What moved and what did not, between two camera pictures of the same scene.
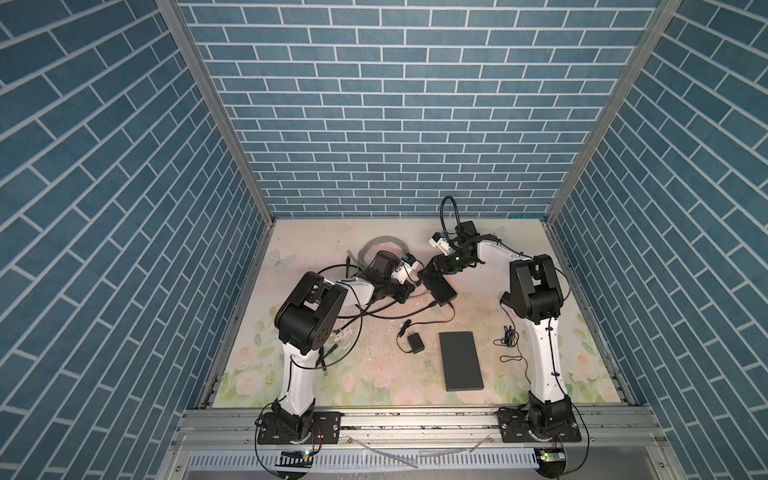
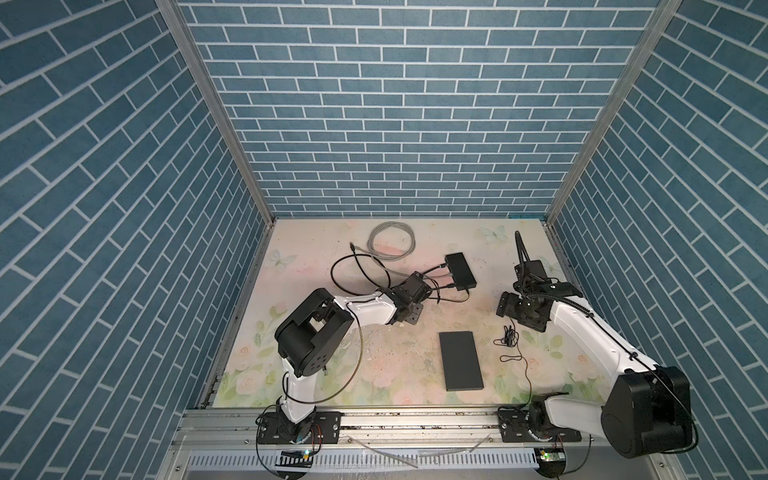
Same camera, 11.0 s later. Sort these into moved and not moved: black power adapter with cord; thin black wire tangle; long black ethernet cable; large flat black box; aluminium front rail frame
Moved: black power adapter with cord; long black ethernet cable
Not moved: thin black wire tangle; aluminium front rail frame; large flat black box
